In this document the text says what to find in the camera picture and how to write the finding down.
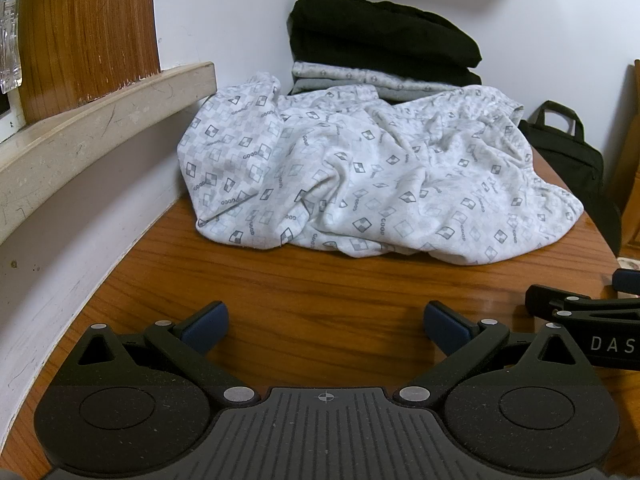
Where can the white printed pajama pants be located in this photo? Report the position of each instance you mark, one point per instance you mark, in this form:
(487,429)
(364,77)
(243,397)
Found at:
(350,170)

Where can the white printed folded garment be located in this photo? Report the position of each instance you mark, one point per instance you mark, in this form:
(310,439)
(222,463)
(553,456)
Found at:
(350,74)

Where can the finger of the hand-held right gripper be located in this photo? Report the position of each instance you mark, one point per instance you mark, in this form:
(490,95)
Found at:
(627,281)
(545,301)

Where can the wooden window frame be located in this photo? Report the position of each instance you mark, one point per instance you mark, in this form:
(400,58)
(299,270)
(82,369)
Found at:
(90,25)

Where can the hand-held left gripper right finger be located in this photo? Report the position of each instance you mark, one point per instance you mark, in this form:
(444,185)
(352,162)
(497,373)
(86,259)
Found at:
(446,330)

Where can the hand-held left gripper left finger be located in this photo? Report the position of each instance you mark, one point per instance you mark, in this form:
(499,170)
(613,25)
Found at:
(205,329)

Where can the beige window sill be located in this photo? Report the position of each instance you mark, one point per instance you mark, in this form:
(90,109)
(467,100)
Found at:
(100,115)

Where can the grey folded garment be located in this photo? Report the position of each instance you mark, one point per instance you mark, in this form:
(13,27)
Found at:
(400,93)

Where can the black laptop bag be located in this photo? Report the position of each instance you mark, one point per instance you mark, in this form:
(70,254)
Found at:
(575,160)

